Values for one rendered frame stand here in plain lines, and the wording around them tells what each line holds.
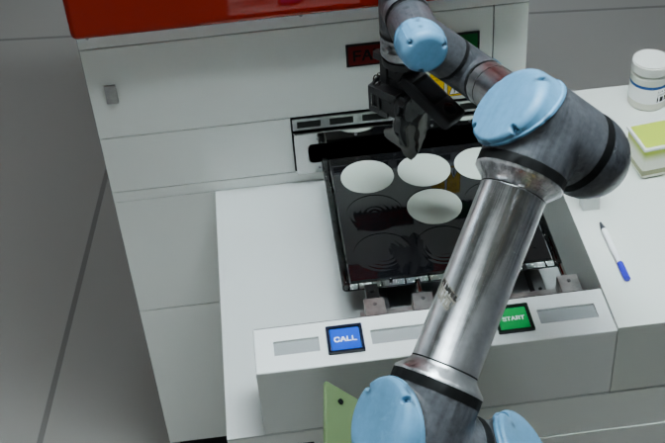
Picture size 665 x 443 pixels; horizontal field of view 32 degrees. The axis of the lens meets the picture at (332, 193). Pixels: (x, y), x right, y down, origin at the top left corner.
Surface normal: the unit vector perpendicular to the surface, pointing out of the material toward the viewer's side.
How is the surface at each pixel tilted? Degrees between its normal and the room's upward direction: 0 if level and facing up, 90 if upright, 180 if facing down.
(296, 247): 0
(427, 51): 90
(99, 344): 0
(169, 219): 90
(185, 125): 90
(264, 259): 0
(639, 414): 90
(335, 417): 44
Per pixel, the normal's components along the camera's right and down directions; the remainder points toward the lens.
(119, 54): 0.11, 0.62
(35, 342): -0.06, -0.77
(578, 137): 0.54, 0.14
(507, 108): -0.69, -0.53
